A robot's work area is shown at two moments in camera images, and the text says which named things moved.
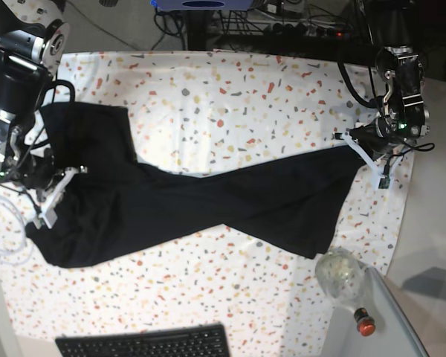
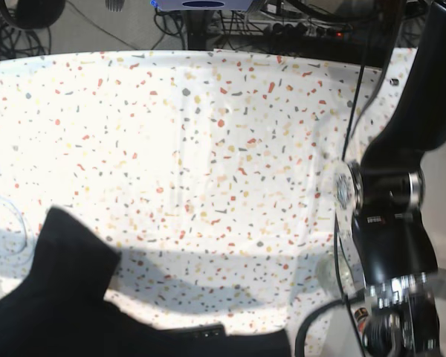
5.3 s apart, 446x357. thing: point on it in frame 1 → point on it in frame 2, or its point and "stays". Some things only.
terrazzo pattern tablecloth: x=192 y=109 stays
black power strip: x=302 y=30 stays
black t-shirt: x=116 y=204 → x=60 y=310
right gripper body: x=404 y=117 → x=405 y=318
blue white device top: x=202 y=5 stays
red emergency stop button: x=366 y=323 stays
